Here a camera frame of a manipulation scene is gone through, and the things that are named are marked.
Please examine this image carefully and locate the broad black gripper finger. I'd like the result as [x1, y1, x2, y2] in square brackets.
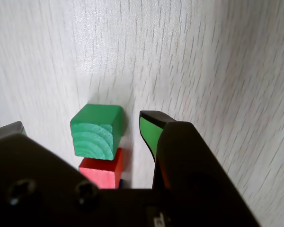
[0, 121, 102, 227]

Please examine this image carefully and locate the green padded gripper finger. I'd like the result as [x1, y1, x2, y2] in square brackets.
[139, 110, 262, 227]

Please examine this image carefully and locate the red wooden cube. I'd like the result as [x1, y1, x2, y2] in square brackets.
[78, 148, 124, 190]

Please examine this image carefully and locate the green wooden cube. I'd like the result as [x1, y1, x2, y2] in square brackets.
[70, 103, 124, 161]

